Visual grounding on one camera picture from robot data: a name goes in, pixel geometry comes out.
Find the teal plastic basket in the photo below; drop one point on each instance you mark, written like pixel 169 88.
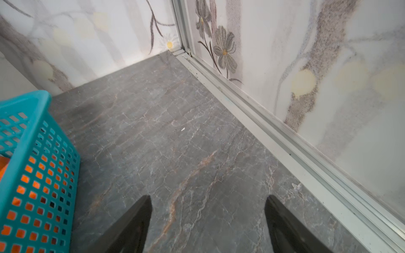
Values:
pixel 39 186

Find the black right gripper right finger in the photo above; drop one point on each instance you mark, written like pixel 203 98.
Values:
pixel 287 233

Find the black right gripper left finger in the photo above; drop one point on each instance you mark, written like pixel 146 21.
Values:
pixel 128 234

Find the aluminium wall frame profile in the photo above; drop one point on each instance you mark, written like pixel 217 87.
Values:
pixel 325 81

